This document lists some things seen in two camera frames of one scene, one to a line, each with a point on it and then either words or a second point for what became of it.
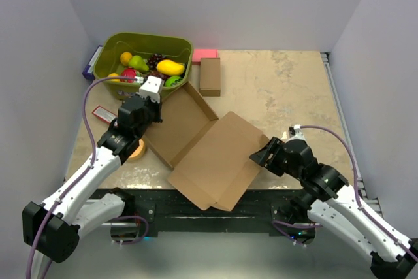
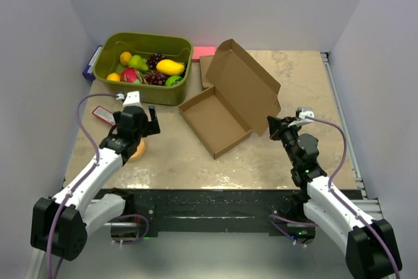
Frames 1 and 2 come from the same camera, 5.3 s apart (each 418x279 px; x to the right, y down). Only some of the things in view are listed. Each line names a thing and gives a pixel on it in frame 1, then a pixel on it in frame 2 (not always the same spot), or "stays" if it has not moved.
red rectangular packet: x=104 y=114 stays
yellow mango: x=170 y=68 stays
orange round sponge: x=139 y=151 stays
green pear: x=136 y=61 stays
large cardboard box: x=213 y=159 → x=245 y=99
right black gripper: x=260 y=157 → x=277 y=127
